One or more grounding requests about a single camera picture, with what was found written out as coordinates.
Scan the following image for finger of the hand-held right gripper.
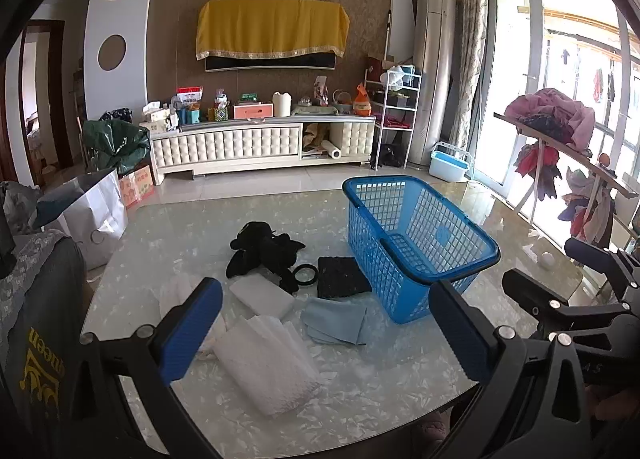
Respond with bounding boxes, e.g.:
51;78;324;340
502;269;640;336
565;237;640;285

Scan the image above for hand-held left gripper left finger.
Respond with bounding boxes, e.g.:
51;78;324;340
80;277;224;459

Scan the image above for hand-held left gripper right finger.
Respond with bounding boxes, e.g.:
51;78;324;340
428;280;598;459

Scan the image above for white foam sheet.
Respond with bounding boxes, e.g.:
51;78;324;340
230;273;297;322

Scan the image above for blue plastic basket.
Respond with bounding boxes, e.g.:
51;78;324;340
342;175;501;325

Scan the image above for white textured towel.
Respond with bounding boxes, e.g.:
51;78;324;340
212;315;322;417

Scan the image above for black plush cloth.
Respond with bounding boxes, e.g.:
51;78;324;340
226;222;307;295

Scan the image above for black fabric ring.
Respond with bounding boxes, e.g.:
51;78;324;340
292;263;319;286

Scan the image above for light blue cloth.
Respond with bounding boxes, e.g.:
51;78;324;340
301;296;368;346

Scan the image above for black sponge pad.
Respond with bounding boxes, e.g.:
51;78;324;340
317;255;373;300

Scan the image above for person's right hand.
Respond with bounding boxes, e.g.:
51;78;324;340
587;385;640;424

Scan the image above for mixed hanging clothes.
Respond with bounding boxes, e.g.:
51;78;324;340
557;166;617;251

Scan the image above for red hanging garment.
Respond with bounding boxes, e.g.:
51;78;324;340
515;143;562;201

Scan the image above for wooden clothes rack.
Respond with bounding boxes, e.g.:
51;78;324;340
494;112;640;245

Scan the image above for white paper bag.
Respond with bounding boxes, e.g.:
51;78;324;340
30;168;129;270

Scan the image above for pink clothes pile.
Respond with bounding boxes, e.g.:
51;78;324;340
504;88;596;150

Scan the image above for orange printed cardboard box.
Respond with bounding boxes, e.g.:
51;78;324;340
118;165;156;210

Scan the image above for blue and white bin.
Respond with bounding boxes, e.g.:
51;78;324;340
429;142;473;183

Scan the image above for glass sliding door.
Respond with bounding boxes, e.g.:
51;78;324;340
475;0;640;200

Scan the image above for white tufted TV cabinet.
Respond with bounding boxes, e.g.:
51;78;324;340
150;114;377;185

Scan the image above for green plastic bag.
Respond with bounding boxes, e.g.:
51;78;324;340
82;118;152;175

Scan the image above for grey patterned cloth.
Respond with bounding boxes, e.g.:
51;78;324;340
0;181;42;236

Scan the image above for tissue box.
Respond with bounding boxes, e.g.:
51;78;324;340
142;103;172;124

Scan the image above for orange drawer box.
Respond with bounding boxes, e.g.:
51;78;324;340
233;102;274;120

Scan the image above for patterned window curtain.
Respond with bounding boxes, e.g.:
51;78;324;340
450;0;488;180

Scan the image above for brown paper bag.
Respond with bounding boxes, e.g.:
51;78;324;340
302;123;331;151

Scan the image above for red and white bag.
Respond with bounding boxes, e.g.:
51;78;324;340
176;86;204;108

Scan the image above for standing air conditioner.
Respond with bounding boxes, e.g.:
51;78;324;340
410;0;458;167

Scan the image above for white plastic bag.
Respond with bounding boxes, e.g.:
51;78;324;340
381;66;406;91

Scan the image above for orange bag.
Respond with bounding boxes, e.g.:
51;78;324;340
352;83;373;116

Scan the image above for white wire shelf rack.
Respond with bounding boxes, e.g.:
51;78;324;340
364;64;422;170

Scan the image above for wooden door frame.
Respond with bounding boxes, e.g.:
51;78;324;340
0;19;73;185

